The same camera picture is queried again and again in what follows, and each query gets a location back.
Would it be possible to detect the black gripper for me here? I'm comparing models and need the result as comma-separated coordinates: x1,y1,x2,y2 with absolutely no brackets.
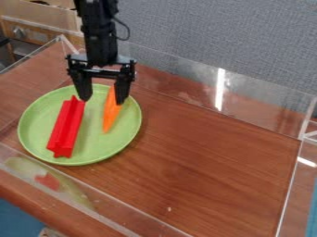
66,54,137,105

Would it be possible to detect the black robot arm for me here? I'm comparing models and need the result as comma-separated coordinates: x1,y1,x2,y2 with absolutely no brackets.
66,0,137,105

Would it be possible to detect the orange toy carrot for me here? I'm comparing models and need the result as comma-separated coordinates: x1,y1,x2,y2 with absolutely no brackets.
103,86,122,132

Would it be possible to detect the green round plate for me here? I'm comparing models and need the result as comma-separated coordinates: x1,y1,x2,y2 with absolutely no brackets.
18,83,142,166

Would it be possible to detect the red star-shaped block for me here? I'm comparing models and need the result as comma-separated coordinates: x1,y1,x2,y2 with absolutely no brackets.
46,96,86,157

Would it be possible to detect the cardboard box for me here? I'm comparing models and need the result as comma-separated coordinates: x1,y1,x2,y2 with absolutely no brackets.
0,0,81,31

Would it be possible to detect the wooden shelf unit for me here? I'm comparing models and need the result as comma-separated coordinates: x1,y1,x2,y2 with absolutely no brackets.
0,16,85,57

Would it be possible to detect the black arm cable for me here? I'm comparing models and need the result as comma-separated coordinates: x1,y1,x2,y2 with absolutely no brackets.
110,16,131,42

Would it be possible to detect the clear acrylic enclosure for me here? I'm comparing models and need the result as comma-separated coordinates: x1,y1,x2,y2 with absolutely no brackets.
0,37,317,237

